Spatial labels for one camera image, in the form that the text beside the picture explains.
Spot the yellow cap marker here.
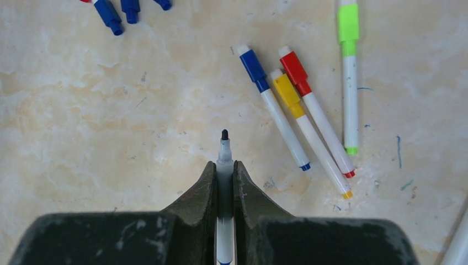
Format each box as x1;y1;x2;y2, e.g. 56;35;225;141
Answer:
270;68;353;199

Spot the red cap marker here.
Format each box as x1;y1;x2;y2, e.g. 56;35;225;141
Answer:
278;45;355;178

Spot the green cap marker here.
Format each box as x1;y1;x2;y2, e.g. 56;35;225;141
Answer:
337;1;360;155

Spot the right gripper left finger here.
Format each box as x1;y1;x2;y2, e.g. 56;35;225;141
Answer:
9;162;216;264

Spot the blue pen cap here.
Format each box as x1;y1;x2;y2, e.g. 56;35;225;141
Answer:
120;0;141;24
154;0;173;11
92;0;124;36

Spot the blue cap marker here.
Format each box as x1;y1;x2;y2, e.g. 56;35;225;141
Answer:
441;210;467;265
237;45;311;171
216;129;234;264

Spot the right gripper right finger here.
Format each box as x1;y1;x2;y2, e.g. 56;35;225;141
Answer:
233;161;418;264

